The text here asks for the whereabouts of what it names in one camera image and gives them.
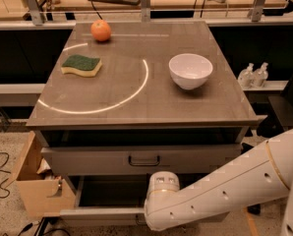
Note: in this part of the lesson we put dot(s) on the black office chair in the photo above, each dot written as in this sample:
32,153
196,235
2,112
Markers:
284,112

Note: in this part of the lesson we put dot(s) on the clear bottle right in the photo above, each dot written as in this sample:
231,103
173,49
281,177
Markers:
260,76

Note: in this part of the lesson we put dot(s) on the grey top drawer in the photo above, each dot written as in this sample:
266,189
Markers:
74,161

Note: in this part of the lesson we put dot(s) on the grey drawer cabinet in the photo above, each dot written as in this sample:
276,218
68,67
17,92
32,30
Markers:
133,102

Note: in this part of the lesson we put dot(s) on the grey drawer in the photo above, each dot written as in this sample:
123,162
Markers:
104,213
74,161

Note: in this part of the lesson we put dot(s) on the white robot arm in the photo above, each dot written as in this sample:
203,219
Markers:
234,173

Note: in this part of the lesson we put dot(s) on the green yellow sponge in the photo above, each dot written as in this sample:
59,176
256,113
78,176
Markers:
81,65

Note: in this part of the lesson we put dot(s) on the white bowl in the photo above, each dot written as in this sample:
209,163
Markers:
189,71

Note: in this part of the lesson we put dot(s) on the orange fruit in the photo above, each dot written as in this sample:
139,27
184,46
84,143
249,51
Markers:
100,30

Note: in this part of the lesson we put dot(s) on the cardboard box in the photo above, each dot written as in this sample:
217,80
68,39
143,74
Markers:
42,197

